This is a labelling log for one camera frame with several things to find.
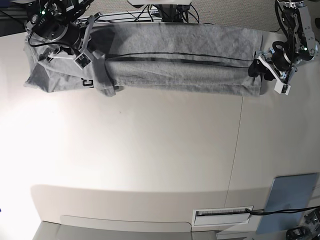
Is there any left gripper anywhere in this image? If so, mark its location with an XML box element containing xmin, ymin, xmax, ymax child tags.
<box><xmin>254</xmin><ymin>47</ymin><xmax>296</xmax><ymax>83</ymax></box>

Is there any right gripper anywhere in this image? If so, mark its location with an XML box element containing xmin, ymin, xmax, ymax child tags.
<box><xmin>29</xmin><ymin>13</ymin><xmax>103</xmax><ymax>61</ymax></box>

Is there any grey T-shirt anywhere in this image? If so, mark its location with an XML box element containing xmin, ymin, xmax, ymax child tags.
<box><xmin>24</xmin><ymin>22</ymin><xmax>263</xmax><ymax>97</ymax></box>

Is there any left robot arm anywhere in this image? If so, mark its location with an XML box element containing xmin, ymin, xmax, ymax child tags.
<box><xmin>248</xmin><ymin>0</ymin><xmax>318</xmax><ymax>86</ymax></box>

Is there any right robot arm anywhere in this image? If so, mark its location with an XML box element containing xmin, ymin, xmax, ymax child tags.
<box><xmin>25</xmin><ymin>0</ymin><xmax>102</xmax><ymax>69</ymax></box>

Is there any black central stand base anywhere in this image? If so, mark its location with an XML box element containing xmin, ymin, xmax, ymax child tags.
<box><xmin>152</xmin><ymin>4</ymin><xmax>191</xmax><ymax>23</ymax></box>

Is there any blue-grey flat panel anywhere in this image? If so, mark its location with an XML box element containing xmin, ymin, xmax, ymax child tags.
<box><xmin>256</xmin><ymin>173</ymin><xmax>319</xmax><ymax>235</ymax></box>

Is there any black box bottom right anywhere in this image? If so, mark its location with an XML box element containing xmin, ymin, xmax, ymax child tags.
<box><xmin>285</xmin><ymin>226</ymin><xmax>312</xmax><ymax>240</ymax></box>

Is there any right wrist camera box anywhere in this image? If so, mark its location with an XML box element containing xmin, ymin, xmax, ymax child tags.
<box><xmin>73</xmin><ymin>53</ymin><xmax>92</xmax><ymax>70</ymax></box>

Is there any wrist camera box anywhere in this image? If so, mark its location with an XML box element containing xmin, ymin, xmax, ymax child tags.
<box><xmin>73</xmin><ymin>53</ymin><xmax>92</xmax><ymax>70</ymax></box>
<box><xmin>274</xmin><ymin>80</ymin><xmax>291</xmax><ymax>96</ymax></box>

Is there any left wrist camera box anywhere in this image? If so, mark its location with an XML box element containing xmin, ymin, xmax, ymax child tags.
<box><xmin>274</xmin><ymin>80</ymin><xmax>291</xmax><ymax>96</ymax></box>

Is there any black cable on table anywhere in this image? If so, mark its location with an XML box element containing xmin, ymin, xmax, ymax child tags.
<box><xmin>246</xmin><ymin>206</ymin><xmax>320</xmax><ymax>216</ymax></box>

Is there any white cable grommet tray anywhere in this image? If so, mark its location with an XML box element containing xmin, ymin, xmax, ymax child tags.
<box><xmin>191</xmin><ymin>206</ymin><xmax>253</xmax><ymax>227</ymax></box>

